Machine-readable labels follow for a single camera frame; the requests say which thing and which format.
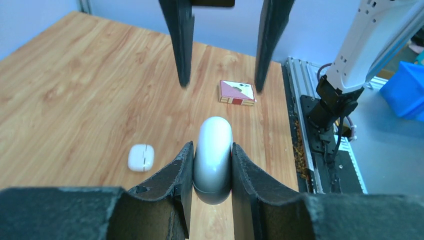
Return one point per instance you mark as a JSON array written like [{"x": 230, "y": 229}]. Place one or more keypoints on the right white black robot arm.
[{"x": 373, "y": 30}]

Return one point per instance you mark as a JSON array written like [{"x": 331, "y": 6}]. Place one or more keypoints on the blue plastic bin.
[{"x": 404, "y": 92}]

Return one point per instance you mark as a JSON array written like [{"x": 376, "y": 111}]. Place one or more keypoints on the aluminium rail frame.
[{"x": 304, "y": 99}]

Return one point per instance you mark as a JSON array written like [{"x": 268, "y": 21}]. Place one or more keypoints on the white earbud charging case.
[{"x": 141, "y": 158}]

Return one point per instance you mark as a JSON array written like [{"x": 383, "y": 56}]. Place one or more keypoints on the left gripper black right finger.
[{"x": 265, "y": 209}]

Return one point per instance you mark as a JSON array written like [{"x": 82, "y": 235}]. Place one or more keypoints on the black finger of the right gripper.
[
  {"x": 274, "y": 18},
  {"x": 180, "y": 23}
]

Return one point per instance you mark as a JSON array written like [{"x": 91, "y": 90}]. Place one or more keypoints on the white oval pill case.
[{"x": 212, "y": 161}]

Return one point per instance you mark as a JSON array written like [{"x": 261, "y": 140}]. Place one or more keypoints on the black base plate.
[{"x": 321, "y": 145}]

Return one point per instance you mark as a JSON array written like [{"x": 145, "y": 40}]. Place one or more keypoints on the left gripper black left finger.
[{"x": 158, "y": 208}]

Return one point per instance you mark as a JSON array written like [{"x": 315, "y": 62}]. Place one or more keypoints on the red card box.
[{"x": 236, "y": 93}]

